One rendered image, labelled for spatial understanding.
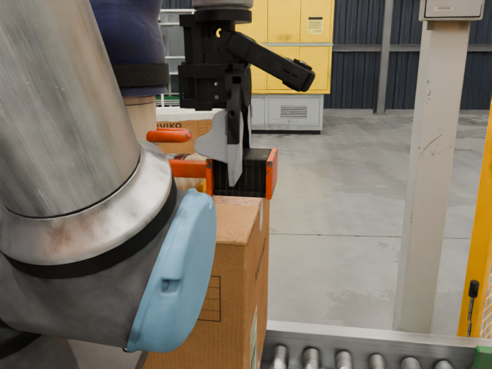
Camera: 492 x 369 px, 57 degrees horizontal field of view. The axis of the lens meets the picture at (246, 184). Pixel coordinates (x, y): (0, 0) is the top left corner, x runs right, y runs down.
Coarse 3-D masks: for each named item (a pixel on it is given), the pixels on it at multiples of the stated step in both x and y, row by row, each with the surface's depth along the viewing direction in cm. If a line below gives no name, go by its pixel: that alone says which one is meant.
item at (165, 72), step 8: (112, 64) 76; (120, 64) 76; (128, 64) 77; (136, 64) 78; (144, 64) 79; (152, 64) 81; (160, 64) 83; (120, 72) 76; (128, 72) 77; (136, 72) 78; (144, 72) 79; (152, 72) 80; (160, 72) 82; (168, 72) 88; (120, 80) 77; (128, 80) 77; (136, 80) 78; (144, 80) 79; (152, 80) 81; (160, 80) 83; (168, 80) 87
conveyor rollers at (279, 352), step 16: (272, 352) 129; (288, 352) 130; (304, 352) 129; (272, 368) 121; (304, 368) 122; (320, 368) 122; (336, 368) 123; (352, 368) 122; (384, 368) 121; (416, 368) 120; (448, 368) 120
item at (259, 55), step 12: (240, 36) 54; (228, 48) 54; (240, 48) 54; (252, 48) 54; (264, 48) 54; (252, 60) 54; (264, 60) 54; (276, 60) 54; (288, 60) 54; (276, 72) 54; (288, 72) 54; (300, 72) 54; (312, 72) 54; (288, 84) 55; (300, 84) 54
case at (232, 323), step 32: (224, 224) 77; (256, 224) 82; (224, 256) 71; (256, 256) 84; (224, 288) 73; (256, 288) 87; (224, 320) 74; (256, 320) 90; (192, 352) 77; (224, 352) 76; (256, 352) 93
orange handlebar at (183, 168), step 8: (160, 128) 89; (168, 128) 89; (176, 128) 89; (184, 128) 89; (152, 136) 85; (160, 136) 85; (168, 136) 85; (176, 136) 85; (184, 136) 85; (192, 136) 87; (168, 160) 61; (176, 160) 61; (184, 160) 61; (192, 160) 61; (200, 160) 61; (176, 168) 61; (184, 168) 60; (192, 168) 60; (200, 168) 60; (176, 176) 61; (184, 176) 61; (192, 176) 61; (200, 176) 60
